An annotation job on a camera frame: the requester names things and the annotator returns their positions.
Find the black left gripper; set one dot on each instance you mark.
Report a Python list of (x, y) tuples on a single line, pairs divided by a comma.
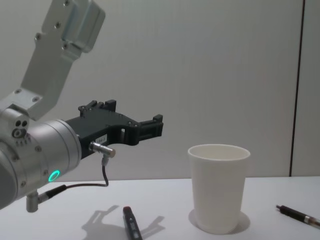
[(110, 125)]

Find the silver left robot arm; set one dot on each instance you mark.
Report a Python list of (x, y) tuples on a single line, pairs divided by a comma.
[(50, 140)]

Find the white table cloth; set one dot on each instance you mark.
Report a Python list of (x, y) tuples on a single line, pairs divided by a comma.
[(162, 195)]

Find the black marker with red end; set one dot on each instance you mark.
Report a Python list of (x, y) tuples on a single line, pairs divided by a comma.
[(131, 222)]

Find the white paper cup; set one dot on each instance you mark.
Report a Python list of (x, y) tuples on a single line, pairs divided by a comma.
[(217, 187)]

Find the black pen with clear section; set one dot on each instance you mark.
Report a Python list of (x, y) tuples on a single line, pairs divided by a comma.
[(295, 213)]

